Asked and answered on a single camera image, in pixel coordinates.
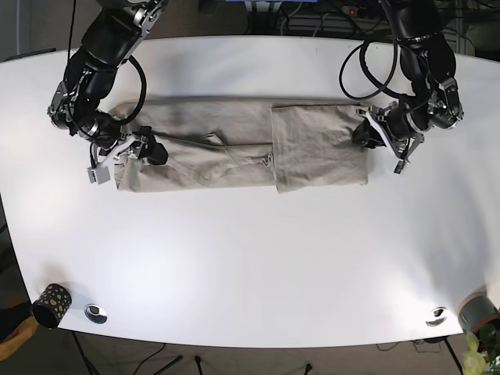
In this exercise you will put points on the green potted plant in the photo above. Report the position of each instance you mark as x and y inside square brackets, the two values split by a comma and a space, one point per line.
[482, 354]

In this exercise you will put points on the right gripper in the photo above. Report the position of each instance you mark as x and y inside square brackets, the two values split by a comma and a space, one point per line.
[138, 145]

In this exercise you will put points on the black dotted cup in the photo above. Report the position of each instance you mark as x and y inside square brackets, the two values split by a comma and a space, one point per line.
[52, 305]

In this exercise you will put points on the left silver table grommet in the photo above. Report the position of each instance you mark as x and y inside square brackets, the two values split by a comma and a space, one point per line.
[95, 314]

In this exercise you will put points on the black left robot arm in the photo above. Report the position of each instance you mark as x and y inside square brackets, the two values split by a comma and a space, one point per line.
[421, 51]

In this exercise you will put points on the grey plant pot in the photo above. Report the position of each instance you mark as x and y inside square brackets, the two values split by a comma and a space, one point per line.
[476, 311]

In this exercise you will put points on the cream white T-shirt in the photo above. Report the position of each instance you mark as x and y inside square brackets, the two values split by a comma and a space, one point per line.
[242, 143]

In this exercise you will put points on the silver table grommet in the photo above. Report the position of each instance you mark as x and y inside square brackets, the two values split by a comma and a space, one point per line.
[95, 314]
[436, 316]

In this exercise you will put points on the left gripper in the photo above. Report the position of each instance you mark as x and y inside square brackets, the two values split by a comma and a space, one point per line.
[391, 127]

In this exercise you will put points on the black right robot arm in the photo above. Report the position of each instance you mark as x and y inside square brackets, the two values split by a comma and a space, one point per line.
[89, 77]

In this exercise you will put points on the orange cloth at corner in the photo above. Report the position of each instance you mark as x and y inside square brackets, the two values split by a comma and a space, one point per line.
[17, 326]

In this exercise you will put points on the right silver table grommet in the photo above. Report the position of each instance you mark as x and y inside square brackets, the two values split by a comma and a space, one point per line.
[436, 316]

